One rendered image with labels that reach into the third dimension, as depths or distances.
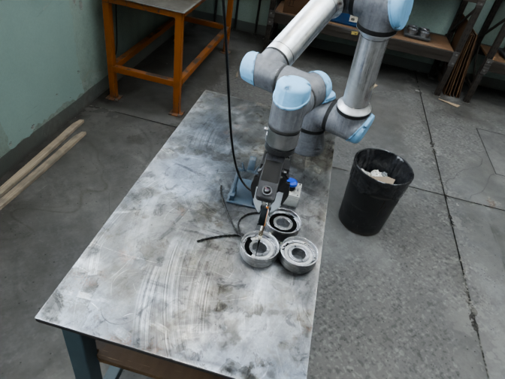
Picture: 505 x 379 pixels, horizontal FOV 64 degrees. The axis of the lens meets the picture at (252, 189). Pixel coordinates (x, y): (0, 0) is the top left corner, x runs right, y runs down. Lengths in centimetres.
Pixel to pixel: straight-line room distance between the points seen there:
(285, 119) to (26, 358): 145
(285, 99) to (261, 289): 48
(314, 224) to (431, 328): 116
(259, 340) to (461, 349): 145
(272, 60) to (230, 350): 67
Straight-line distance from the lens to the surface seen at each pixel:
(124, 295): 102
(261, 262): 106
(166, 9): 292
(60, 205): 246
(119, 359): 122
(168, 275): 105
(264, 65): 99
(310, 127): 148
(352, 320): 209
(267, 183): 91
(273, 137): 90
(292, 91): 84
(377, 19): 121
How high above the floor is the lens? 163
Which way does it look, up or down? 39 degrees down
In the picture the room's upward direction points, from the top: 11 degrees clockwise
